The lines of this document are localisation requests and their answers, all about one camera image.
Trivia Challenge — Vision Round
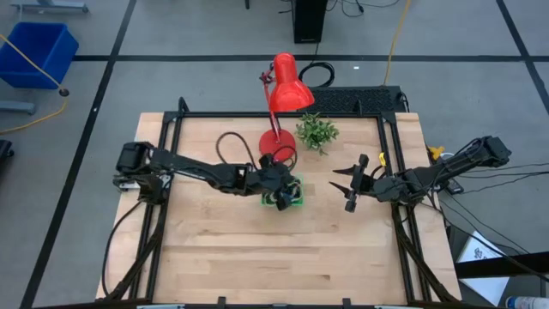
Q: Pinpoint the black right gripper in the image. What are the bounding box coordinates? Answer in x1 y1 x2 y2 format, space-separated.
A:
328 153 402 214

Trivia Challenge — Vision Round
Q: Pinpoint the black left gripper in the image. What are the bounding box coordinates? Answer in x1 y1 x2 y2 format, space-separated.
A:
255 153 302 212

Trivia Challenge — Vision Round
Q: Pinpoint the green plastic mesh bin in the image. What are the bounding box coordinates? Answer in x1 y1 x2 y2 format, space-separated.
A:
261 173 305 209

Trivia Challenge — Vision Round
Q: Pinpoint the blue plastic storage bin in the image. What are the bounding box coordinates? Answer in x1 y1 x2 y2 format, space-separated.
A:
0 21 81 90

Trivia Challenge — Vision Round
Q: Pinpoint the small green potted plant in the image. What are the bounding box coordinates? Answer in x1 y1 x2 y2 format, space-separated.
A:
295 112 341 156

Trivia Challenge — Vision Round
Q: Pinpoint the black perforated box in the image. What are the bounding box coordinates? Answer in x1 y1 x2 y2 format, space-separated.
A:
307 85 408 115

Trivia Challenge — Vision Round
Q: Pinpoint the red desk lamp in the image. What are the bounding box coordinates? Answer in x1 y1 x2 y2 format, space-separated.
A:
258 51 316 164

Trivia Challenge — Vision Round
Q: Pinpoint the black tower case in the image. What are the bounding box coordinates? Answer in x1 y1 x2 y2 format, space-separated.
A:
291 0 329 45

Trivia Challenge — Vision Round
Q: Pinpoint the white cardboard box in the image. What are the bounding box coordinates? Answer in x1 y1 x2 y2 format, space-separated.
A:
455 230 511 306

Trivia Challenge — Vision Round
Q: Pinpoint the black metal bar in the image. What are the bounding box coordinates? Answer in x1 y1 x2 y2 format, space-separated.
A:
453 250 549 281

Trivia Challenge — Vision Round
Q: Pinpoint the white bottle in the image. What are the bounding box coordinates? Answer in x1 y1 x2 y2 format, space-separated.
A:
504 295 549 309

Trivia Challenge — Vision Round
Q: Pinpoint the black object on floor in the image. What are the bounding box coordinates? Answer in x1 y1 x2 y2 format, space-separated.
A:
0 139 15 173

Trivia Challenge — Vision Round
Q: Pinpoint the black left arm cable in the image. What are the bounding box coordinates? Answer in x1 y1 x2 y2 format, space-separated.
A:
214 130 259 171

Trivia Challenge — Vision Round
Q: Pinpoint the coiled black cable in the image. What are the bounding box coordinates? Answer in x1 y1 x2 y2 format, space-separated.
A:
298 61 336 88

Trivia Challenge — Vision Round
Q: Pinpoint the yellow hanging cord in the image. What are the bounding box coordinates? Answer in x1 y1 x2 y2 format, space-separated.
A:
0 33 69 135
383 0 413 87

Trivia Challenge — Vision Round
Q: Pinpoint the black cable under frame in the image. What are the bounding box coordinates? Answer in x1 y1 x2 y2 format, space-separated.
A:
101 200 143 298

